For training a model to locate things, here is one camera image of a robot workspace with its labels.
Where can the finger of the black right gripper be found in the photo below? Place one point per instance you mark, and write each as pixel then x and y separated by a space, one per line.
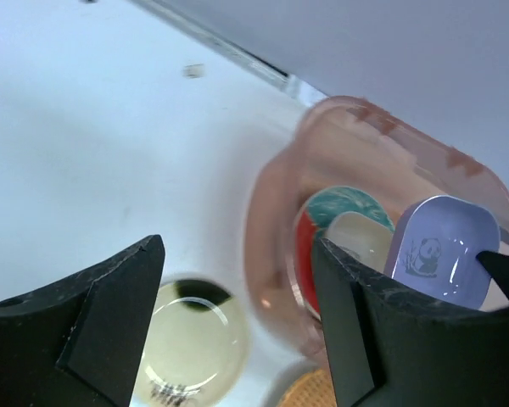
pixel 497 266

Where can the round woven bamboo plate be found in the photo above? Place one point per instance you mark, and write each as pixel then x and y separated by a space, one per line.
pixel 312 389

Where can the red and teal plate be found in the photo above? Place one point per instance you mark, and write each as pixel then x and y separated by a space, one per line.
pixel 314 217

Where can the purple square dish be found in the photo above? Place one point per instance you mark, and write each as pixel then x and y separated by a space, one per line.
pixel 435 246

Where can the cream round plate black mark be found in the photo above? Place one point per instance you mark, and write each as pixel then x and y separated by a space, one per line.
pixel 196 347

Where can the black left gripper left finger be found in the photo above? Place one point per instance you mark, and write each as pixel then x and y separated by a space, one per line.
pixel 79 341

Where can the pink translucent plastic bin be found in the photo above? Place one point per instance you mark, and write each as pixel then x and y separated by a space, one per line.
pixel 346 141

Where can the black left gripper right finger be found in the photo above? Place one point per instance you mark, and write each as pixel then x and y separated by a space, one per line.
pixel 390 345

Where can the cream square dish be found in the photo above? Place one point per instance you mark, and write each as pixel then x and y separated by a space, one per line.
pixel 362 238

